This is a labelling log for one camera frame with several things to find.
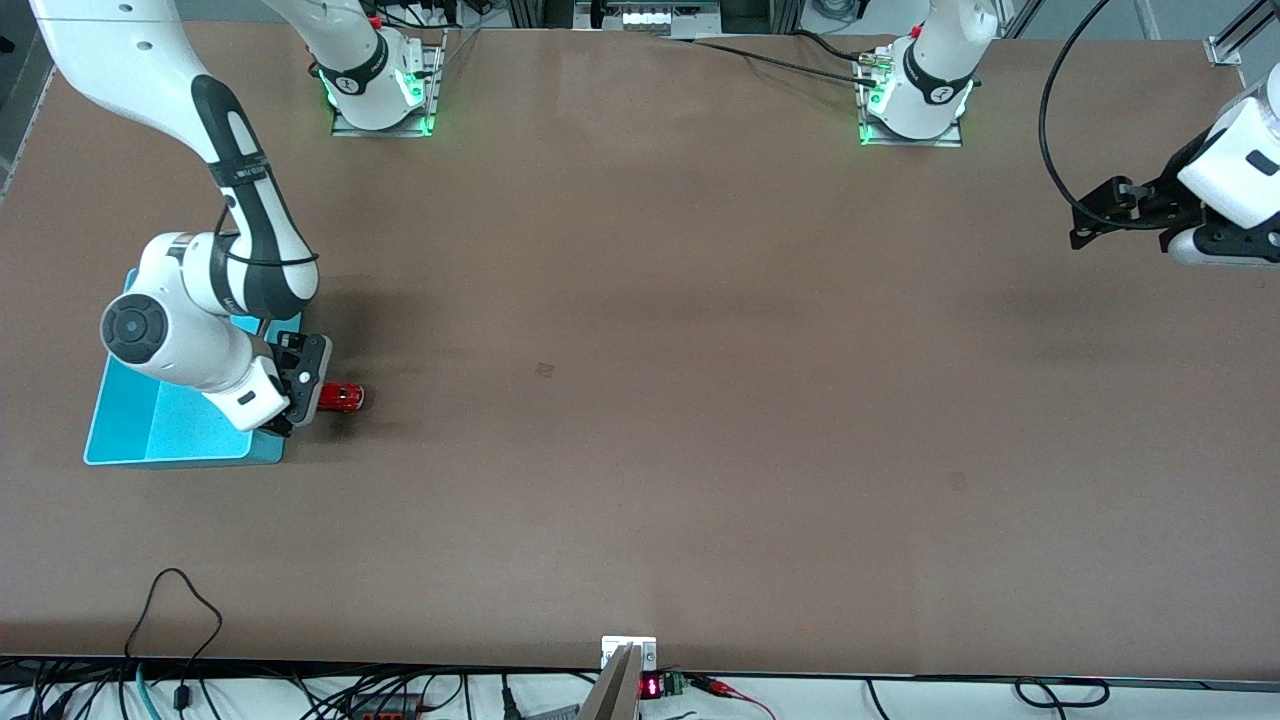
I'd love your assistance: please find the blue plastic box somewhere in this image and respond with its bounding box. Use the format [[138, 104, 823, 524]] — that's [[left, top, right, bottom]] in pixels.
[[83, 265, 305, 468]]

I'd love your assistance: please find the grey orange power strip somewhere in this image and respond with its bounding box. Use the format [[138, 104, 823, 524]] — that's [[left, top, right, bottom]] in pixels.
[[345, 693, 427, 720]]

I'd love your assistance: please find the white mounting plate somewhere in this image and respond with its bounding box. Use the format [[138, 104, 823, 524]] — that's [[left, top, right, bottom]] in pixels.
[[601, 636, 659, 672]]

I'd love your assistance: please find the lit rack device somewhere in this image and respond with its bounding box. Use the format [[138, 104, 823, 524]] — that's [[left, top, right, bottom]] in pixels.
[[574, 0, 723, 34]]

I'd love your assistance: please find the red clip lead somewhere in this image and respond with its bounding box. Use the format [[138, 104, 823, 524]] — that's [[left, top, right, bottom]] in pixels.
[[688, 675, 777, 720]]

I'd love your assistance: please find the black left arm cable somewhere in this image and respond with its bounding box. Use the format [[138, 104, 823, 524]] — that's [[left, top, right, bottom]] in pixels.
[[1038, 0, 1113, 209]]

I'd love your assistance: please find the aluminium frame profile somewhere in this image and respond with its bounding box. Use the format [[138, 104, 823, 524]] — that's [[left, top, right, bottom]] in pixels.
[[1204, 0, 1280, 68]]

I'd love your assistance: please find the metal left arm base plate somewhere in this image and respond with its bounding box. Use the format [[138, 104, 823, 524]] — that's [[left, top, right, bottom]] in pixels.
[[857, 50, 964, 149]]

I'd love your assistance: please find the black cable with ferrite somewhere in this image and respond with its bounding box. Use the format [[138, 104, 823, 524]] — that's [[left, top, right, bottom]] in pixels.
[[124, 568, 224, 713]]

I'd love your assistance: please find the short black table cable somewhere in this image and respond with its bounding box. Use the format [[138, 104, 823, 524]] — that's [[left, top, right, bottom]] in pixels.
[[793, 30, 873, 64]]

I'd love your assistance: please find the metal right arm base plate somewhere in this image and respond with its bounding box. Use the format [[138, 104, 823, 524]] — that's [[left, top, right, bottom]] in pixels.
[[331, 30, 446, 138]]

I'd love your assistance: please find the long black table cable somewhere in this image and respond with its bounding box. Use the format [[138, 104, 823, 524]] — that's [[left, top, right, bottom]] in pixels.
[[655, 34, 881, 88]]

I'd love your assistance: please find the grey camera mount beam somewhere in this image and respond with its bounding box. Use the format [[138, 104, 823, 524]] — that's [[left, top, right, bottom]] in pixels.
[[577, 645, 642, 720]]

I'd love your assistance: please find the black looped cable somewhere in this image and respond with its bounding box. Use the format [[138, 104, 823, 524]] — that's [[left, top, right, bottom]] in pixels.
[[1014, 677, 1112, 709]]

